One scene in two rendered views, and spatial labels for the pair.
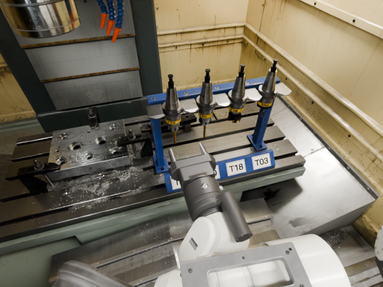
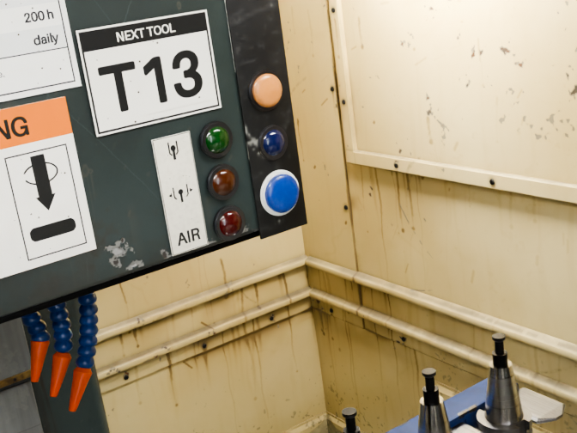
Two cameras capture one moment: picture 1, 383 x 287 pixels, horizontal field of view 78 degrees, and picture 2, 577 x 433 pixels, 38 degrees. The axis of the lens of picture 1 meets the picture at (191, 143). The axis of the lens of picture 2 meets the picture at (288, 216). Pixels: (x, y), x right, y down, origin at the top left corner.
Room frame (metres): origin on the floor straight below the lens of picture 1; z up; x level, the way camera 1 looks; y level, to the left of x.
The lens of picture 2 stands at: (-0.08, 0.20, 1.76)
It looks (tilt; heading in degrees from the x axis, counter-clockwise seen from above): 17 degrees down; 343
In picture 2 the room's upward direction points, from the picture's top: 8 degrees counter-clockwise
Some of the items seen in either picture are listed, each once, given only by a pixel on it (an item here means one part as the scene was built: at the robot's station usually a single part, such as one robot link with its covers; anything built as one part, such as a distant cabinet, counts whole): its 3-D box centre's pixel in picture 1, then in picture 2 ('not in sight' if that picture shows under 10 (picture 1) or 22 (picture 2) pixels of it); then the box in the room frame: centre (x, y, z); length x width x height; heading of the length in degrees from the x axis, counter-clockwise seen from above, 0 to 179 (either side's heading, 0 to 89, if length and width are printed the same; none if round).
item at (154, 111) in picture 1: (155, 111); not in sight; (0.58, 0.11, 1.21); 0.07 x 0.05 x 0.01; 16
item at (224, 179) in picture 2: not in sight; (223, 182); (0.51, 0.07, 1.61); 0.02 x 0.01 x 0.02; 106
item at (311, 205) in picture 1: (241, 154); not in sight; (0.82, -0.26, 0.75); 0.89 x 0.70 x 0.26; 16
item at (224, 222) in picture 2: not in sight; (230, 222); (0.51, 0.07, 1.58); 0.02 x 0.01 x 0.02; 106
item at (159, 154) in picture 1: (157, 138); not in sight; (0.64, 0.13, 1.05); 0.10 x 0.05 x 0.30; 16
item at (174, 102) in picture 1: (171, 96); not in sight; (0.60, 0.06, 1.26); 0.04 x 0.04 x 0.07
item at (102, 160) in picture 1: (90, 147); not in sight; (0.67, 0.41, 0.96); 0.29 x 0.23 x 0.05; 106
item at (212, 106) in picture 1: (206, 102); not in sight; (0.63, -0.05, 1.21); 0.06 x 0.06 x 0.03
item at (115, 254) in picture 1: (175, 262); not in sight; (0.31, 0.06, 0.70); 0.90 x 0.30 x 0.16; 106
